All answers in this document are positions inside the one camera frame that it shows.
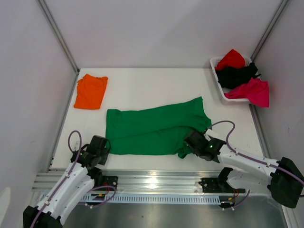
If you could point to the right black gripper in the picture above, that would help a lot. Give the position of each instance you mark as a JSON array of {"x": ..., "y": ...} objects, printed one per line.
[{"x": 192, "y": 140}]

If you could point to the aluminium mounting rail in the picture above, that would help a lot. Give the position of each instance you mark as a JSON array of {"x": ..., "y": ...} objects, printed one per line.
[{"x": 154, "y": 182}]

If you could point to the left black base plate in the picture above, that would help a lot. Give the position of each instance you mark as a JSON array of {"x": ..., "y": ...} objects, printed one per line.
[{"x": 110, "y": 181}]

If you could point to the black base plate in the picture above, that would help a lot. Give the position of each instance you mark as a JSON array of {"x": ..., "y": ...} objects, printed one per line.
[
  {"x": 110, "y": 181},
  {"x": 215, "y": 185}
]

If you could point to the left aluminium frame post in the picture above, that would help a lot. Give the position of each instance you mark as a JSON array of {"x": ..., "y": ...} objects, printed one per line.
[{"x": 57, "y": 33}]

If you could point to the magenta t shirt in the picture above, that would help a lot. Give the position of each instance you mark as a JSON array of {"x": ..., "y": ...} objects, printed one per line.
[{"x": 256, "y": 91}]

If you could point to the black t shirt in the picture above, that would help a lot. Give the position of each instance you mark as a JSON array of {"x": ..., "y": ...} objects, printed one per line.
[{"x": 231, "y": 78}]

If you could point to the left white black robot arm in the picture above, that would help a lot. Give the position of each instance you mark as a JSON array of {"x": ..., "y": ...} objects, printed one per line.
[{"x": 80, "y": 177}]

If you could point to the red t shirt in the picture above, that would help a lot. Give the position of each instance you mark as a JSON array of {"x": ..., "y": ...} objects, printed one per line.
[{"x": 231, "y": 59}]

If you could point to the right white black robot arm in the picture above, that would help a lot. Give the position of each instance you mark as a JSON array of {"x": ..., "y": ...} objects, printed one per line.
[{"x": 243, "y": 172}]

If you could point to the right aluminium frame post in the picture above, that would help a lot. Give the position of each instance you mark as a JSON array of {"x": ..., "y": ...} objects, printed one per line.
[{"x": 270, "y": 28}]

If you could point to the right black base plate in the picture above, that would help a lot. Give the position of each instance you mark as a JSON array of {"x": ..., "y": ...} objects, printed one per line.
[{"x": 215, "y": 185}]

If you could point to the white slotted cable duct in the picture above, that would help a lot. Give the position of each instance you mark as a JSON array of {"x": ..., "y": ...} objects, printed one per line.
[{"x": 166, "y": 199}]

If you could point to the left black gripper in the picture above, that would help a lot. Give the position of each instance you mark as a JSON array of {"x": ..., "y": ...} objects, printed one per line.
[{"x": 105, "y": 154}]

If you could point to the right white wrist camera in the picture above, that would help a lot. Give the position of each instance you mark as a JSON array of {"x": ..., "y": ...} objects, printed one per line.
[{"x": 211, "y": 134}]

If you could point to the white plastic basket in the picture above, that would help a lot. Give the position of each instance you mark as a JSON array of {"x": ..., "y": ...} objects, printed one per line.
[{"x": 221, "y": 91}]

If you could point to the aluminium frame post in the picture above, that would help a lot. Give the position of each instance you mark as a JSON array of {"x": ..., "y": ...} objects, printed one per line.
[
  {"x": 57, "y": 33},
  {"x": 270, "y": 28}
]

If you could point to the green t shirt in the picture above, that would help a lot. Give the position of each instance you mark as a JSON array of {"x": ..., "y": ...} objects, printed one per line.
[{"x": 156, "y": 131}]

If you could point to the orange folded t shirt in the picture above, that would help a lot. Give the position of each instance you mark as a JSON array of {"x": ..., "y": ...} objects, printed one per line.
[{"x": 90, "y": 92}]

